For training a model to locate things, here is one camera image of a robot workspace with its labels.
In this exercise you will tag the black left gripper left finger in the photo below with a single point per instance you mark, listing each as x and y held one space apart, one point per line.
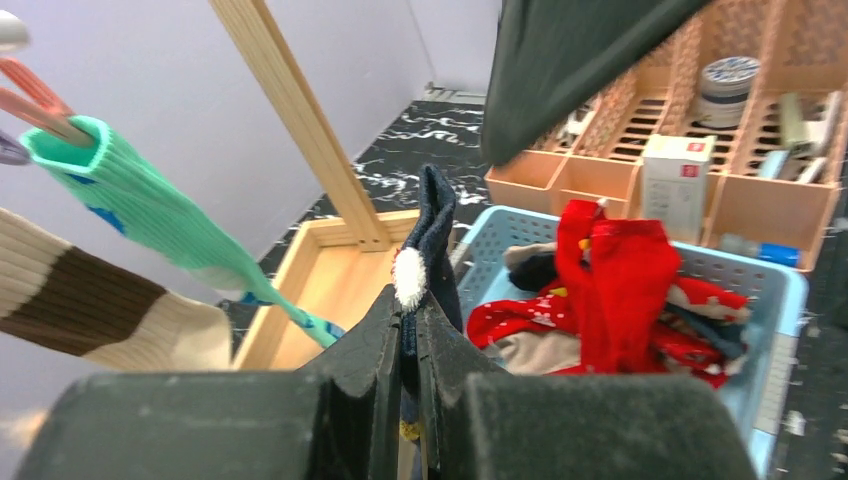
334 418

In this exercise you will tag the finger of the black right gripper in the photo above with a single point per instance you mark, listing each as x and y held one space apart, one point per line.
553 55

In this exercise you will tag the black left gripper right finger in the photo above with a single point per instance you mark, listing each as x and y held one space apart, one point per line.
481 422

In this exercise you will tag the dark navy sock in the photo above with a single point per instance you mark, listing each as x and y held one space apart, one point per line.
422 267

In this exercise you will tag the mint green patterned sock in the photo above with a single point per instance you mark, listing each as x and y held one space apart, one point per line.
113 181

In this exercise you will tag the coral clothespin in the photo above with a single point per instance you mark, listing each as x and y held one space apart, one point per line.
42 108

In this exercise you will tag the lilac clothespin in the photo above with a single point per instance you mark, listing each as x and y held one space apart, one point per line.
12 152

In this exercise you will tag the beige sock in basket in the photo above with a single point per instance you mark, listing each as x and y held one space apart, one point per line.
530 268

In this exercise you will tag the white cardboard box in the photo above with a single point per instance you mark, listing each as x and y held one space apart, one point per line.
674 183

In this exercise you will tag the round patterned tape roll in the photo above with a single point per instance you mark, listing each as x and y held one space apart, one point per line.
724 89

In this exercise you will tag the red sock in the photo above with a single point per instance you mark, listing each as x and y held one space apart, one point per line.
619 291

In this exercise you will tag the peach plastic desk organizer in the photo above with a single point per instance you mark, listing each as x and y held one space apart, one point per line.
755 190

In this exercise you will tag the white pink stapler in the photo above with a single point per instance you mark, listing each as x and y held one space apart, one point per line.
804 138

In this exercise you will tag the light blue perforated basket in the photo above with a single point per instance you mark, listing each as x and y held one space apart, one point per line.
777 296

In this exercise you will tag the blue capped bottle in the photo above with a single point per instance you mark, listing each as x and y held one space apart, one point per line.
769 252

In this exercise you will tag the beige brown sock right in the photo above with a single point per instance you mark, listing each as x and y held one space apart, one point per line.
60 297

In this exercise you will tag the grey metal rail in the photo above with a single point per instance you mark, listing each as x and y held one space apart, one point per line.
435 93

